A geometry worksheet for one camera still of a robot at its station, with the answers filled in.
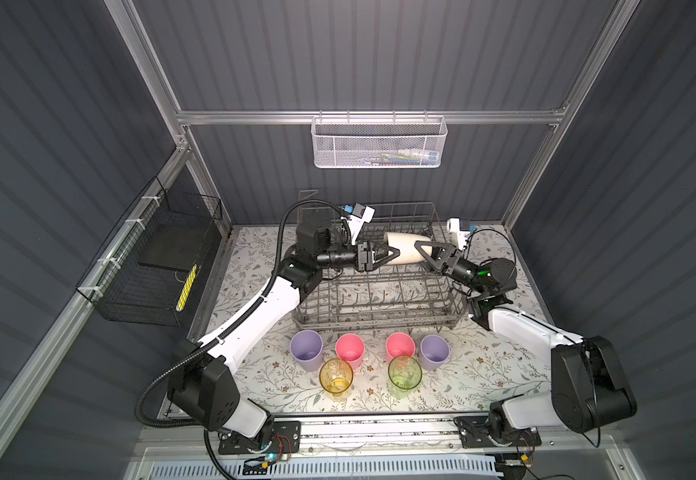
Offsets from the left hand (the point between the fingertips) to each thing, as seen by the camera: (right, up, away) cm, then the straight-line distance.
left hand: (397, 252), depth 66 cm
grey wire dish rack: (+8, -14, +33) cm, 37 cm away
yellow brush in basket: (-49, -10, +1) cm, 50 cm away
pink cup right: (+3, -26, +19) cm, 33 cm away
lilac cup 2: (+13, -29, +19) cm, 37 cm away
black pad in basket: (-57, +2, +10) cm, 57 cm away
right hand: (+5, -1, +2) cm, 5 cm away
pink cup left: (-11, -28, +21) cm, 37 cm away
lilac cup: (-23, -27, +16) cm, 39 cm away
